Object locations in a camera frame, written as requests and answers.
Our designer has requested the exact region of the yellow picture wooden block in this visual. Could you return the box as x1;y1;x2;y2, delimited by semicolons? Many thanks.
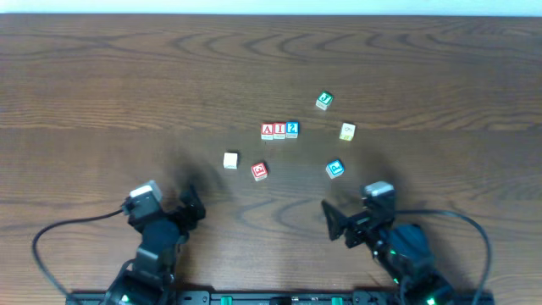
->
339;123;356;141

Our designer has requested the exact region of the blue number 2 block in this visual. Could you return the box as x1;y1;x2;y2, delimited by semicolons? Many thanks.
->
285;121;300;139

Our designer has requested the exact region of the red letter I block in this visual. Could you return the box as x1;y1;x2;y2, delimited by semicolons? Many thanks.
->
273;122;286;140

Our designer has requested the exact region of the red letter A block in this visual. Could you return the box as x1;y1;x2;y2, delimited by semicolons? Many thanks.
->
261;123;274;141

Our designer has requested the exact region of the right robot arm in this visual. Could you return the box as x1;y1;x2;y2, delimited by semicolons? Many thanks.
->
322;195;455;305

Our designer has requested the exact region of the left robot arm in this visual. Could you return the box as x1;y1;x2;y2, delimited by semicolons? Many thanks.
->
102;180;206;305

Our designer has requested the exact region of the blue letter P block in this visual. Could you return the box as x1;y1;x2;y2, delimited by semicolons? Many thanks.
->
325;159;345;179

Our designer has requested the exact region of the plain cream wooden block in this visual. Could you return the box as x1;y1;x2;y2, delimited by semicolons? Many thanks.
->
223;152;238;169

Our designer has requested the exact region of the red letter C block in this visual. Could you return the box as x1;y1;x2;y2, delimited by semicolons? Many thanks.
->
251;163;268;181

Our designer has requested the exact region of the green letter J block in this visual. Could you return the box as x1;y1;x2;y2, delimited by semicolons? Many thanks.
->
315;91;334;111

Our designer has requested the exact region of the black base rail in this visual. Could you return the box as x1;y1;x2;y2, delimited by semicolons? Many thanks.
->
65;290;496;305

